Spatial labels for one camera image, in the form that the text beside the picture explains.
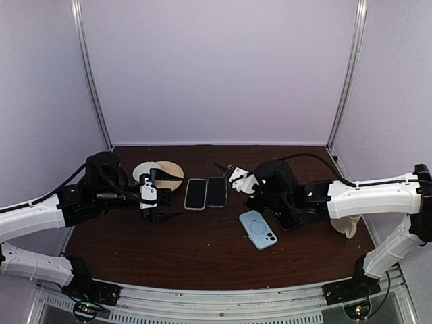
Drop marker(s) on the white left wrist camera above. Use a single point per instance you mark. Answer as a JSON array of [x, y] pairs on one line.
[[148, 193]]

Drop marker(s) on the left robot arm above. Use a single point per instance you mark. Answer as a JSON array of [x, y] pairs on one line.
[[98, 186]]

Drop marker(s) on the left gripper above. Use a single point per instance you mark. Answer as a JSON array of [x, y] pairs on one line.
[[158, 219]]

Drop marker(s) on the left aluminium frame post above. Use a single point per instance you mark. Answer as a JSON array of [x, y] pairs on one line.
[[78, 19]]

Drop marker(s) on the right round status board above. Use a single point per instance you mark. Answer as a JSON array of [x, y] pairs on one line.
[[358, 311]]

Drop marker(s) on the right aluminium frame post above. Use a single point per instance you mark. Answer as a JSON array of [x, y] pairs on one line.
[[353, 57]]

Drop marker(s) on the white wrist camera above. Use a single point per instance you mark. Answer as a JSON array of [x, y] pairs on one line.
[[148, 193], [243, 181]]

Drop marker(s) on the cream ribbed mug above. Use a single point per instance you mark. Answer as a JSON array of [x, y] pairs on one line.
[[346, 225]]

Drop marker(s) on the front aluminium rail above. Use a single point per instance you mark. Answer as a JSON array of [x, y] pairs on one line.
[[296, 304]]

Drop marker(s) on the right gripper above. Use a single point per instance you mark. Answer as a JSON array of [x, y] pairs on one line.
[[247, 201]]

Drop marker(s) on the round status board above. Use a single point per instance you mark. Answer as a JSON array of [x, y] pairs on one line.
[[358, 311], [85, 311]]

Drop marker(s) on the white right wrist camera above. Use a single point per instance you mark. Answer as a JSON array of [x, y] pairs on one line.
[[243, 181]]

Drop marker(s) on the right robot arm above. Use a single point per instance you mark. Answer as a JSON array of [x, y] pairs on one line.
[[273, 186]]

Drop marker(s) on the left round status board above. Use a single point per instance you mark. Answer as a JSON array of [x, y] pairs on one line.
[[85, 311]]

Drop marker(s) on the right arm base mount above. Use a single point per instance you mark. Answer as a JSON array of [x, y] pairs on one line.
[[348, 290]]

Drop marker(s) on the purple phone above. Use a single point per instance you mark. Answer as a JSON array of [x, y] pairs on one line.
[[286, 223]]

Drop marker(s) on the white ceramic cup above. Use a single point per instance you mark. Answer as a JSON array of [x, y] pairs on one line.
[[144, 168]]

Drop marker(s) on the aluminium frame post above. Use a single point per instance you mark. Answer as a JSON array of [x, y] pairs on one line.
[[78, 19], [353, 57]]

